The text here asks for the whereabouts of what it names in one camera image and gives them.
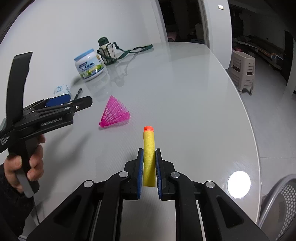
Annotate yellow foam dart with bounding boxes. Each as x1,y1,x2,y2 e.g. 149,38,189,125
143,126,156,187

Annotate person's left hand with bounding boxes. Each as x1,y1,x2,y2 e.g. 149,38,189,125
3,134,46,193

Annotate pink plastic shuttlecock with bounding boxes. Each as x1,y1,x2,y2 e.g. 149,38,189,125
99,95,130,128

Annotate full cream milk powder jar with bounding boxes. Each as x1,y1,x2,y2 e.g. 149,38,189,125
74,49,104,81

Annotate grey perforated waste basket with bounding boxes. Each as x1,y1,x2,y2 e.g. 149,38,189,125
258,174,295,240

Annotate green white water bottle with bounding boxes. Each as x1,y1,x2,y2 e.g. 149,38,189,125
97,37,117,65

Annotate beige stacked plastic stools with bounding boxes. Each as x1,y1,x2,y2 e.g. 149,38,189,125
228,50,255,95

